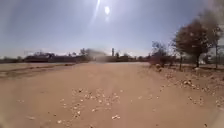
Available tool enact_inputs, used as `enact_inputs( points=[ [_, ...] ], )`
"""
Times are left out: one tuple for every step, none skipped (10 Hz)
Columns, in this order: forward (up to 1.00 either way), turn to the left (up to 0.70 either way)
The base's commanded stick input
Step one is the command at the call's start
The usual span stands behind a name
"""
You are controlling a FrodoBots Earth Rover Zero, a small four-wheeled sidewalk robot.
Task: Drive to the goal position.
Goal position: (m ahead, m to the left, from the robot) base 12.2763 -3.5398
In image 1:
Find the distant row of trees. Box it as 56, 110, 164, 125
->
0, 47, 153, 64

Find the pale flat field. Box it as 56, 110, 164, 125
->
0, 62, 76, 72

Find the pole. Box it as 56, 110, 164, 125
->
214, 31, 219, 70

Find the bare bush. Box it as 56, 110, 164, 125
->
149, 41, 172, 68

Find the stony dirt verge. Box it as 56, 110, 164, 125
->
143, 63, 224, 109

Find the tree with brown leaves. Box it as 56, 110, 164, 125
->
172, 20, 223, 69

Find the brown dirt road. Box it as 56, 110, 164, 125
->
0, 61, 224, 128

